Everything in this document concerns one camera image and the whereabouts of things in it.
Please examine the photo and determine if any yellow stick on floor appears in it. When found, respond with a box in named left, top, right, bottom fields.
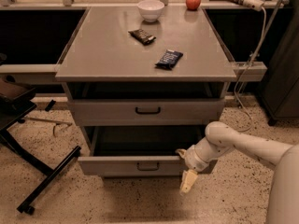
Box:
left=22, top=117, right=72, bottom=137

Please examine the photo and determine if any red apple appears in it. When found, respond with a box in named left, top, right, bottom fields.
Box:
left=185, top=0, right=201, bottom=10

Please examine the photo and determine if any grey drawer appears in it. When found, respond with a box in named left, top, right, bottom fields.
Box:
left=68, top=99, right=224, bottom=126
left=78, top=125, right=204, bottom=178

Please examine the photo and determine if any black rolling stand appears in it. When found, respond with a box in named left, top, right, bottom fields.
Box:
left=0, top=75, right=82, bottom=216

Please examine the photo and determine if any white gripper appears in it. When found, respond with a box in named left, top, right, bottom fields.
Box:
left=176, top=138, right=231, bottom=194

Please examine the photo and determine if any grey top drawer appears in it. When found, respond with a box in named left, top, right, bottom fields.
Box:
left=68, top=99, right=224, bottom=126

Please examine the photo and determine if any dark cabinet at right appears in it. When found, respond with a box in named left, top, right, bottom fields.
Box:
left=257, top=0, right=299, bottom=126

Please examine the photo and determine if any blue snack bag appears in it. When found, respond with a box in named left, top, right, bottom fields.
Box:
left=156, top=49, right=183, bottom=70

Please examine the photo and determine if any white cable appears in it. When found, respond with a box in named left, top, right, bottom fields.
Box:
left=233, top=7, right=269, bottom=134

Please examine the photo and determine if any brown snack bar wrapper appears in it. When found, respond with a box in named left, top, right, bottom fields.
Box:
left=129, top=29, right=156, bottom=45

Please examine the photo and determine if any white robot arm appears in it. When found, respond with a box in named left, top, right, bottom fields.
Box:
left=176, top=121, right=299, bottom=224

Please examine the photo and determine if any white bowl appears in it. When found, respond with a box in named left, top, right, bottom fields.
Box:
left=137, top=0, right=164, bottom=22

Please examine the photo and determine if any grey drawer cabinet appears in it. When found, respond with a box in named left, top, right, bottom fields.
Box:
left=55, top=5, right=237, bottom=133

